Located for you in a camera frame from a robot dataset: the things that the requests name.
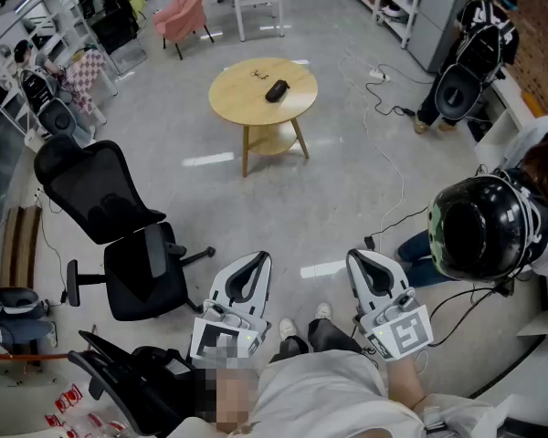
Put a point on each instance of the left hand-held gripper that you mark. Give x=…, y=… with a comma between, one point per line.
x=224, y=336

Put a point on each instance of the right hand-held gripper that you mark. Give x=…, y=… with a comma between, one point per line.
x=406, y=331

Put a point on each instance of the black glasses case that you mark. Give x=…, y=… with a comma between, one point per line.
x=277, y=90

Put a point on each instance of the person's right forearm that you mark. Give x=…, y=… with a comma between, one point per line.
x=404, y=381

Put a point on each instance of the person's left forearm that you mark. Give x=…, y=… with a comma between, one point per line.
x=237, y=399

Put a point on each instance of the thin-framed eyeglasses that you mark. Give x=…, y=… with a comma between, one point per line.
x=258, y=75

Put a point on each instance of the person's right shoe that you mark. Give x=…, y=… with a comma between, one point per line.
x=323, y=311

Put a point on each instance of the person's shoe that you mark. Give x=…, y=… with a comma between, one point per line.
x=287, y=329
x=323, y=311

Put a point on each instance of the person's left shoe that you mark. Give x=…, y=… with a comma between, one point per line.
x=287, y=329

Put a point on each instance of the person's black trousers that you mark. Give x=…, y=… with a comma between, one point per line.
x=329, y=336

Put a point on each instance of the black helmet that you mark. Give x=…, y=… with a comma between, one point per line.
x=484, y=226

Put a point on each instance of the person's light shirt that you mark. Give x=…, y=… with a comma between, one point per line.
x=324, y=395

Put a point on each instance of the black mesh office chair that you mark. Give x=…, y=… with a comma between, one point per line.
x=155, y=381
x=96, y=185

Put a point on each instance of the round wooden table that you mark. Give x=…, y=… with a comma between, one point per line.
x=246, y=103

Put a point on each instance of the white low shelf unit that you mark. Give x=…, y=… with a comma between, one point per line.
x=498, y=139

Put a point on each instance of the cluster of red clips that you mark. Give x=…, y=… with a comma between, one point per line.
x=68, y=399

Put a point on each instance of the black domed backpack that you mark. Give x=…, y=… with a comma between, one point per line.
x=16, y=297
x=57, y=119
x=456, y=94

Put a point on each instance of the white power strip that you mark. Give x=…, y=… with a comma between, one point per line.
x=379, y=76

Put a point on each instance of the stacked wooden boards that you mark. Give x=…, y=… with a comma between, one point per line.
x=20, y=244

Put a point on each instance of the table with checkered cloth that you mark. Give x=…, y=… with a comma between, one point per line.
x=89, y=69

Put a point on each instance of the pink armchair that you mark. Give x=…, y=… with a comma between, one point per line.
x=182, y=12

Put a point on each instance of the small yellow table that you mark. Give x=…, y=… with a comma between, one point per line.
x=137, y=5

